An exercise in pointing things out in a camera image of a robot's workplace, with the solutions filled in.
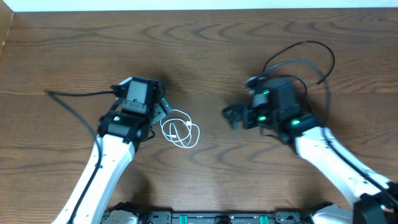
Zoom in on white USB cable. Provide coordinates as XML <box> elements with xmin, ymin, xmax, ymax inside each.
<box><xmin>159</xmin><ymin>109</ymin><xmax>201</xmax><ymax>149</ymax></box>

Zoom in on black USB cable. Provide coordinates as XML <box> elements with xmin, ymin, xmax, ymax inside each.
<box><xmin>262</xmin><ymin>40</ymin><xmax>336</xmax><ymax>86</ymax></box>

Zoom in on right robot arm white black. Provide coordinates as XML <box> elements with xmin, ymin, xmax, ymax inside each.
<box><xmin>222</xmin><ymin>77</ymin><xmax>397</xmax><ymax>223</ymax></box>

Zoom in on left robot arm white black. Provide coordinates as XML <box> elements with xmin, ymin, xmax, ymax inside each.
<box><xmin>47</xmin><ymin>77</ymin><xmax>172</xmax><ymax>223</ymax></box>

